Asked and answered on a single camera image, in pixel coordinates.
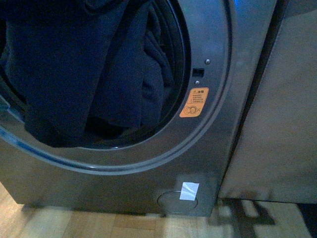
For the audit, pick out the grey front-load washing machine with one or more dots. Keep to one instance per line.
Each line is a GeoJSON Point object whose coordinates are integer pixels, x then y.
{"type": "Point", "coordinates": [134, 172]}

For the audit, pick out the dark navy clothing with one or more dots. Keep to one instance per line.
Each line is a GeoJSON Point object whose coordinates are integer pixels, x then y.
{"type": "Point", "coordinates": [85, 68]}

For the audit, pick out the orange warning sticker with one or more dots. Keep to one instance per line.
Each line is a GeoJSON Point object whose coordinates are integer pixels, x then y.
{"type": "Point", "coordinates": [195, 102]}

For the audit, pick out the white tape label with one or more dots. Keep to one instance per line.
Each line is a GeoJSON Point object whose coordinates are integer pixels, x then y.
{"type": "Point", "coordinates": [189, 191]}

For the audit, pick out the black rubber door gasket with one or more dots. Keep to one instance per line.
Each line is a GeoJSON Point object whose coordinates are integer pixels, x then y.
{"type": "Point", "coordinates": [175, 43]}

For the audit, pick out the grey cabinet beside washer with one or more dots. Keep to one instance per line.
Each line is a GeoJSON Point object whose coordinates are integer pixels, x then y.
{"type": "Point", "coordinates": [275, 153]}

